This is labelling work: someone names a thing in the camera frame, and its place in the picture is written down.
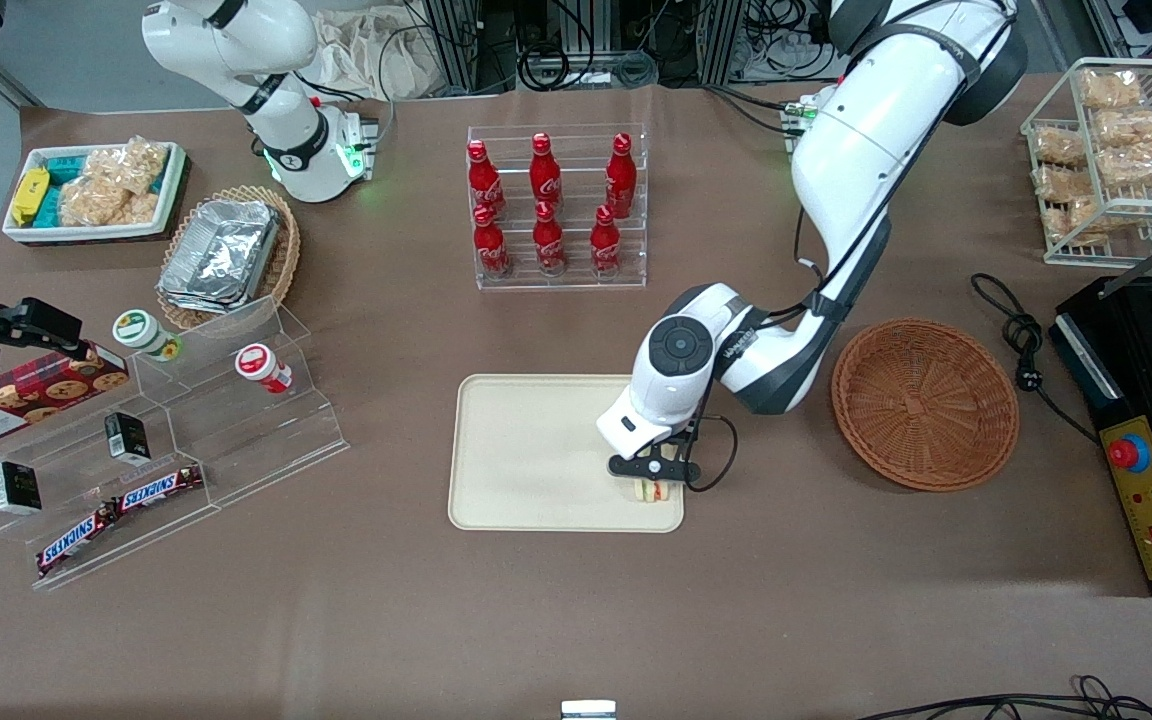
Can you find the white rectangular snack bin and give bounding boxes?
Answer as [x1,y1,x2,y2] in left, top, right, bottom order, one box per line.
[1,140,190,247]

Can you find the red cola bottle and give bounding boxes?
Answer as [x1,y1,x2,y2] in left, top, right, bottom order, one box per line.
[465,139,506,217]
[532,202,568,277]
[605,132,638,217]
[529,132,564,207]
[589,204,624,277]
[472,204,513,279]

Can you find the clear acrylic stepped shelf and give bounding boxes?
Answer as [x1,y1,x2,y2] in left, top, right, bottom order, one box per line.
[0,295,350,593]

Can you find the aluminium frame with cables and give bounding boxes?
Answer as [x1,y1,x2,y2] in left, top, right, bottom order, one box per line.
[406,0,842,93]

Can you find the Snickers chocolate bar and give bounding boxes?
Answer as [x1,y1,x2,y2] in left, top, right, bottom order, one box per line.
[35,504,118,580]
[113,463,206,514]

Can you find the clear acrylic bottle rack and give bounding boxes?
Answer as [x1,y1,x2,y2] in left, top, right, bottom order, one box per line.
[465,123,650,292]

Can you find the yellow snack packet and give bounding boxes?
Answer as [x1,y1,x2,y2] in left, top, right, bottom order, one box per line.
[10,167,51,227]

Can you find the clear fried snack bag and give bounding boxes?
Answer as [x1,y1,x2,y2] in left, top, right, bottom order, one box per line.
[1055,194,1133,247]
[1095,140,1152,190]
[1093,107,1152,147]
[1033,127,1088,167]
[1033,164,1096,202]
[1077,67,1145,110]

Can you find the small black carton box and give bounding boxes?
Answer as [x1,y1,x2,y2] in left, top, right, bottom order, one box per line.
[0,460,44,517]
[103,410,152,465]

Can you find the oval light wicker basket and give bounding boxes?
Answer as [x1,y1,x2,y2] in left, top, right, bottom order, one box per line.
[154,184,302,332]

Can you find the clear rice cracker bag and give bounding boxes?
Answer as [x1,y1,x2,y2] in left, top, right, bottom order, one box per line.
[58,178,159,229]
[86,137,172,196]

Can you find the cream plastic tray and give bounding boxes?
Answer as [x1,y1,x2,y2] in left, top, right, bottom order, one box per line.
[448,374,685,533]

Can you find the black power cable with plug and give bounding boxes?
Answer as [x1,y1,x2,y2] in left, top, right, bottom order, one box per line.
[970,271,1103,447]

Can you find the Walkers shortbread cookie box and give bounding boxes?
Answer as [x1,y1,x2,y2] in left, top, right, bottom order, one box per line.
[0,342,131,452]

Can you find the red lidded jar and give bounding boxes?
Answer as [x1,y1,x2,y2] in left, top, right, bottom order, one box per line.
[235,342,294,395]

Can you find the aluminium foil container stack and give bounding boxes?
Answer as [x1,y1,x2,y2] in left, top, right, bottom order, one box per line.
[157,199,283,314]

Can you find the round brown wicker basket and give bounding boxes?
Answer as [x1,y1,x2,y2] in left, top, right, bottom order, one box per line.
[830,317,1022,493]

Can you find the green sunflower lidded jar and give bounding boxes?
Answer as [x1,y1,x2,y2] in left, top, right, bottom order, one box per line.
[112,309,185,364]

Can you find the beige cloth bag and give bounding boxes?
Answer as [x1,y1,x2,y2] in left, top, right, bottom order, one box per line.
[314,8,442,102]

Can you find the black floor cables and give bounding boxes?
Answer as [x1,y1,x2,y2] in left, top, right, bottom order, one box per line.
[854,674,1152,720]

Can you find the black appliance with yellow panel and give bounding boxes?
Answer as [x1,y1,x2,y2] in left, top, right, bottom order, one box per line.
[1047,268,1152,599]

